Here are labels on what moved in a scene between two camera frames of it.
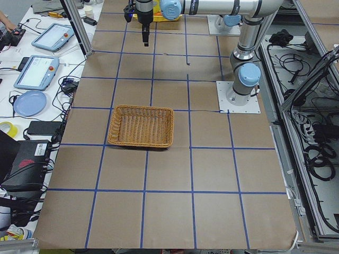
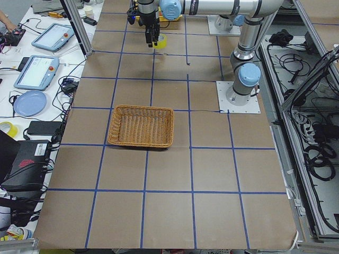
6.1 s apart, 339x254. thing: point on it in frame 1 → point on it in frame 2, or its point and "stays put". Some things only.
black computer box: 28,170 stays put
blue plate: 30,103 stays put
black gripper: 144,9 → 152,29
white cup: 89,11 stays put
